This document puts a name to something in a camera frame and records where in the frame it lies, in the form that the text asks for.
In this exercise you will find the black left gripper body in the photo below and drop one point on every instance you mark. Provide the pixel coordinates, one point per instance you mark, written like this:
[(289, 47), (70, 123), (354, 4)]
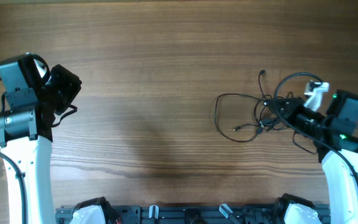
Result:
[(61, 89)]

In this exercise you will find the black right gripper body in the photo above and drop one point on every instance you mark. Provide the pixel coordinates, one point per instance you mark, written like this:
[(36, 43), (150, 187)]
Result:
[(293, 109)]

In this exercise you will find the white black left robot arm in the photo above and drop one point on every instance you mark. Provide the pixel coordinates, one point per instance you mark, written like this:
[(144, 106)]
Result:
[(38, 98)]

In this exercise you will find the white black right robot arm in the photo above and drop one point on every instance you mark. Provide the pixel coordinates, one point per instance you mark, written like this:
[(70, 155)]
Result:
[(337, 148)]

